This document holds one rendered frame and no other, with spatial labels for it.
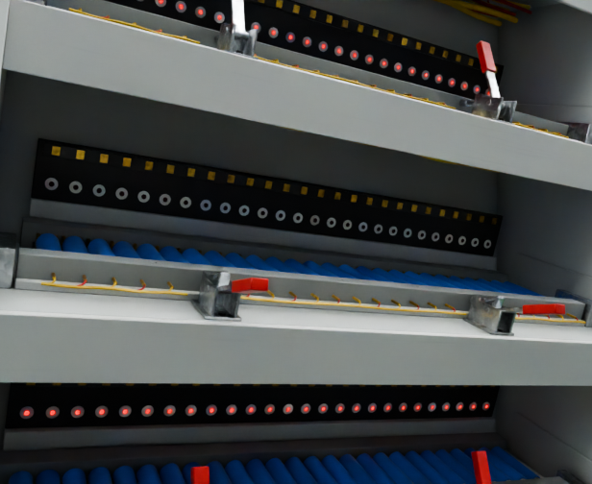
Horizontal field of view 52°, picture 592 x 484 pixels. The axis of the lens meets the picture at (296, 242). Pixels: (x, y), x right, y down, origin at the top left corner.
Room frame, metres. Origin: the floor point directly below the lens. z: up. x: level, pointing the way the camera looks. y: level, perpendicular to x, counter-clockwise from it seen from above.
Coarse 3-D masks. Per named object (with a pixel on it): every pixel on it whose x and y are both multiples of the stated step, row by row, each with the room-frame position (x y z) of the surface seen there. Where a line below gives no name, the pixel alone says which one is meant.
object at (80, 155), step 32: (64, 160) 0.53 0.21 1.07; (96, 160) 0.54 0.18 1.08; (128, 160) 0.55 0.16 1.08; (160, 160) 0.57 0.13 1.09; (32, 192) 0.53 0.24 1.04; (64, 192) 0.54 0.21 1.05; (128, 192) 0.56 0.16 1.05; (160, 192) 0.58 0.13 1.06; (192, 192) 0.59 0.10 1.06; (224, 192) 0.60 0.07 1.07; (256, 192) 0.62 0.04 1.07; (288, 192) 0.63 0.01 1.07; (320, 192) 0.64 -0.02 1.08; (352, 192) 0.66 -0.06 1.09; (256, 224) 0.63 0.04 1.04; (288, 224) 0.64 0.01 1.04; (320, 224) 0.66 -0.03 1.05; (352, 224) 0.67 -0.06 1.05; (384, 224) 0.69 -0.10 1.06; (416, 224) 0.71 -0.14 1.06; (448, 224) 0.73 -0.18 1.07; (480, 224) 0.75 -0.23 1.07
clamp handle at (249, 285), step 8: (224, 280) 0.44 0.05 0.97; (240, 280) 0.40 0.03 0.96; (248, 280) 0.39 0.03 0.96; (256, 280) 0.38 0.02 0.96; (264, 280) 0.39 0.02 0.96; (224, 288) 0.43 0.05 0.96; (232, 288) 0.41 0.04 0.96; (240, 288) 0.40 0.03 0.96; (248, 288) 0.39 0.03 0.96; (256, 288) 0.38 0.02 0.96; (264, 288) 0.39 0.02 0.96
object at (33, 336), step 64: (0, 256) 0.41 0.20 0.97; (384, 256) 0.70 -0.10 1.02; (448, 256) 0.74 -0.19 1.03; (0, 320) 0.37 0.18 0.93; (64, 320) 0.39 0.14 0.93; (128, 320) 0.40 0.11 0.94; (192, 320) 0.43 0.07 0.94; (256, 320) 0.46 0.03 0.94; (320, 320) 0.49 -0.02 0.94; (384, 320) 0.53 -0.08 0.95; (448, 320) 0.57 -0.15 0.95; (384, 384) 0.51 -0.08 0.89; (448, 384) 0.54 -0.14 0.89; (512, 384) 0.57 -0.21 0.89; (576, 384) 0.61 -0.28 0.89
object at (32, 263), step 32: (32, 256) 0.42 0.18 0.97; (64, 256) 0.43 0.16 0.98; (96, 256) 0.45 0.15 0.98; (96, 288) 0.43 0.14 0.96; (160, 288) 0.46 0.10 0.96; (192, 288) 0.47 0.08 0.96; (288, 288) 0.51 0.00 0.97; (320, 288) 0.52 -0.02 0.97; (352, 288) 0.53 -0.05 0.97; (384, 288) 0.55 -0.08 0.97; (416, 288) 0.56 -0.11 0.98; (448, 288) 0.59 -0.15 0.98; (544, 320) 0.62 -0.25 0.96
